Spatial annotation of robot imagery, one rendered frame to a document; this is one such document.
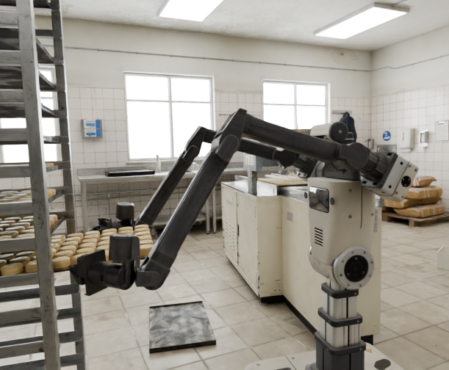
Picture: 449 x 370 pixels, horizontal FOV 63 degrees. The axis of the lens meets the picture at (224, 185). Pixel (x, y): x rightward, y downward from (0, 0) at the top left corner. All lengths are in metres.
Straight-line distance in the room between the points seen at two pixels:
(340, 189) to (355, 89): 6.32
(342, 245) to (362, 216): 0.12
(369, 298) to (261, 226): 0.86
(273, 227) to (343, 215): 1.44
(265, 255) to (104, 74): 3.76
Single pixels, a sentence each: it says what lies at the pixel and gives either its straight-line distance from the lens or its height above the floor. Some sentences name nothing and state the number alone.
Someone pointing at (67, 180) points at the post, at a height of 1.09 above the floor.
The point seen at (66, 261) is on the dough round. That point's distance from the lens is 1.07.
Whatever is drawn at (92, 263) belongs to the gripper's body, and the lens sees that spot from 0.97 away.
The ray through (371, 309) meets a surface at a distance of 2.37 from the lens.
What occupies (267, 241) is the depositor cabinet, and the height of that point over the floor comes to 0.51.
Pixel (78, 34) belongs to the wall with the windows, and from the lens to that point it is 5.69.
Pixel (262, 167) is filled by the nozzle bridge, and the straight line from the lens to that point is 2.68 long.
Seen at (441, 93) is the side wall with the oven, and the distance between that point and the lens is 6.88.
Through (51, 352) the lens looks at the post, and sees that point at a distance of 1.09.
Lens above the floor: 1.18
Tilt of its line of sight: 5 degrees down
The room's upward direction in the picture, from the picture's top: 2 degrees counter-clockwise
